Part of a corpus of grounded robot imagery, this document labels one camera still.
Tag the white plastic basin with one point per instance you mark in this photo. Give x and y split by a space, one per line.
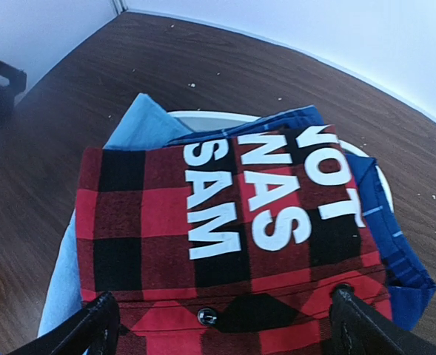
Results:
204 121

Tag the light blue shirt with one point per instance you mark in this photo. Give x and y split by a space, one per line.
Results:
144 126

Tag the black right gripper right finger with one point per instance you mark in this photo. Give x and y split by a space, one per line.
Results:
357 328

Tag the blue plaid shirt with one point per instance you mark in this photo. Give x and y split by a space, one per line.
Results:
410 286

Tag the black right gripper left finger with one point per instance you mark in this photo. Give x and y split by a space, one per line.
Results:
92 330

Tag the red black plaid shirt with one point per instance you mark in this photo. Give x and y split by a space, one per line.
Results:
229 246

